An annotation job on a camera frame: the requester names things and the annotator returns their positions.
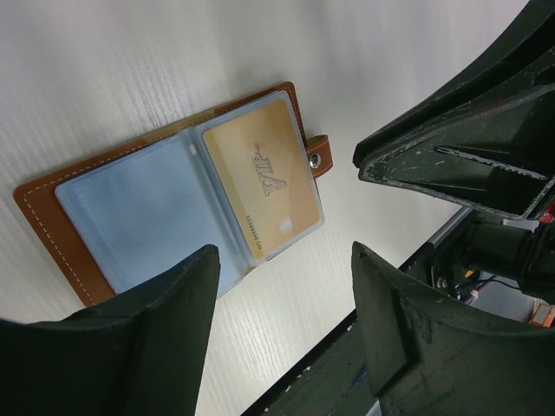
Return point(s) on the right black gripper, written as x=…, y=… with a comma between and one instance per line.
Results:
x=492, y=157

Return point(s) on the brown leather card holder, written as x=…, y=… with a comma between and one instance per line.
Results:
x=119, y=218

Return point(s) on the gold VIP credit card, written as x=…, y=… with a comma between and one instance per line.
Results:
x=260, y=161

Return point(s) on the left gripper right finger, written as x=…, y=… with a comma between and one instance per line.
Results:
x=428, y=354

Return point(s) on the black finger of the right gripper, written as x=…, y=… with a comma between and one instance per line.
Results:
x=525, y=40

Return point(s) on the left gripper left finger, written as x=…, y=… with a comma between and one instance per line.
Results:
x=139, y=353

